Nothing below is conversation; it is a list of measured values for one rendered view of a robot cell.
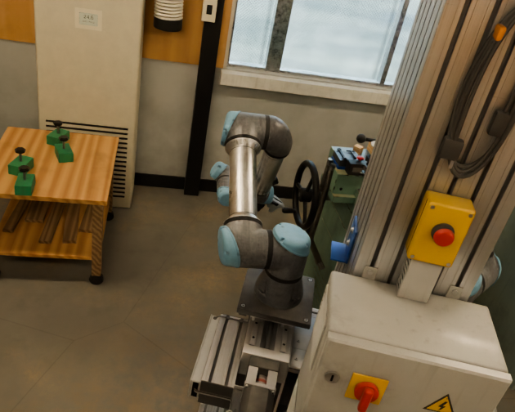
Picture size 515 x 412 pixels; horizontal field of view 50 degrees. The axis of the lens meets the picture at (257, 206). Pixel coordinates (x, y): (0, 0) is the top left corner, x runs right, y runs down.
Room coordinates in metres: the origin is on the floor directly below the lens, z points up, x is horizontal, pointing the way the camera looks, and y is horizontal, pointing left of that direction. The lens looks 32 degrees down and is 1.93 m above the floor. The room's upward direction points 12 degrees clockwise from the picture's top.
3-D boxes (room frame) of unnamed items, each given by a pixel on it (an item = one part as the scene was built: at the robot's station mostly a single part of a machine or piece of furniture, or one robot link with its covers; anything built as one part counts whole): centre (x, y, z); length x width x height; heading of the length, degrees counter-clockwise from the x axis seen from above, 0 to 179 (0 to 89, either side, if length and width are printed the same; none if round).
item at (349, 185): (2.00, -0.33, 0.91); 0.15 x 0.14 x 0.09; 16
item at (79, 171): (2.28, 1.02, 0.32); 0.66 x 0.57 x 0.64; 13
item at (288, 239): (1.32, -0.11, 0.98); 0.13 x 0.12 x 0.14; 102
